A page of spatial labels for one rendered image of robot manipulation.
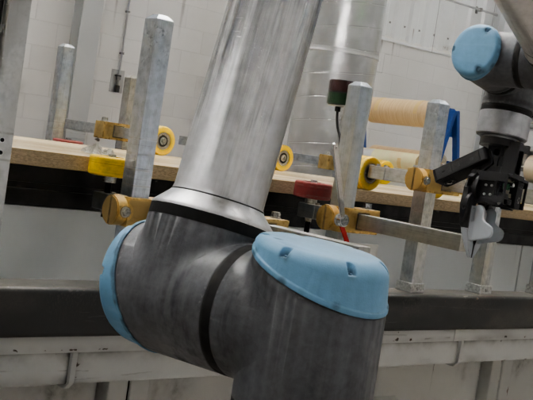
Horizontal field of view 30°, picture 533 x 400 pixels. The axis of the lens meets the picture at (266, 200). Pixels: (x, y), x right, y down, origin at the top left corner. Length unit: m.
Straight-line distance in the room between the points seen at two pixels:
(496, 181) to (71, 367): 0.78
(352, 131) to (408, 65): 10.14
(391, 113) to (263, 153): 8.31
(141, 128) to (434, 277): 1.16
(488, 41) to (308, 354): 0.81
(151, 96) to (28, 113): 7.74
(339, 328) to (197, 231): 0.21
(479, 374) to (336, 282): 1.93
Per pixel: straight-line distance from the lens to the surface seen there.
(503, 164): 1.77
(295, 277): 0.99
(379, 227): 1.97
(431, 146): 2.17
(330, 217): 1.97
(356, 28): 5.99
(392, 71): 11.93
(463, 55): 1.68
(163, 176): 1.94
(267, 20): 1.17
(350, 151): 1.98
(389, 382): 2.60
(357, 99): 1.99
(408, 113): 9.28
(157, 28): 1.67
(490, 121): 1.77
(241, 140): 1.14
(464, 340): 2.40
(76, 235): 1.87
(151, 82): 1.66
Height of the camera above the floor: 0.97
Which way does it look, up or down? 3 degrees down
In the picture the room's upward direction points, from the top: 9 degrees clockwise
